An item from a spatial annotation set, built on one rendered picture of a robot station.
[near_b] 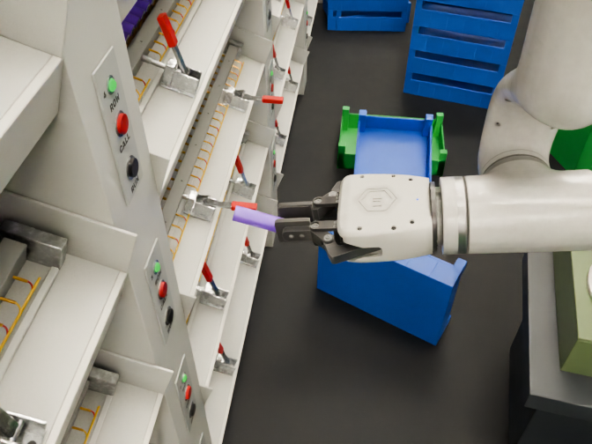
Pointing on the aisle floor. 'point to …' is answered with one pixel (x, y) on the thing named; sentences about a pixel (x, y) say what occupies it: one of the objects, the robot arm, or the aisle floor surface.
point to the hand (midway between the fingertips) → (296, 222)
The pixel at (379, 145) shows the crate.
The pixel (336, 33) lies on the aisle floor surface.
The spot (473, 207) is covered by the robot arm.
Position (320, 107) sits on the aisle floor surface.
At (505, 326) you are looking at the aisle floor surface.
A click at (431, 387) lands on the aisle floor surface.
